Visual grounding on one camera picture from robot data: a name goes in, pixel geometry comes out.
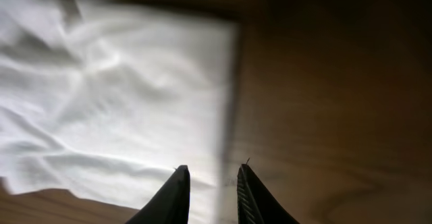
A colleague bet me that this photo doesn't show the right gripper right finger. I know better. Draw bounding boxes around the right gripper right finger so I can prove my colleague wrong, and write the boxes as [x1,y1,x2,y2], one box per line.
[237,164,299,224]

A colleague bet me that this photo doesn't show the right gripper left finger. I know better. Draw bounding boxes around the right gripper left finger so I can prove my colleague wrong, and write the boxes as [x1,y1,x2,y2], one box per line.
[126,165,190,224]

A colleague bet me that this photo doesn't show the white t-shirt with logo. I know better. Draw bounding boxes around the white t-shirt with logo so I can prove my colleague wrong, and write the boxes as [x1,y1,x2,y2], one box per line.
[1,0,238,223]

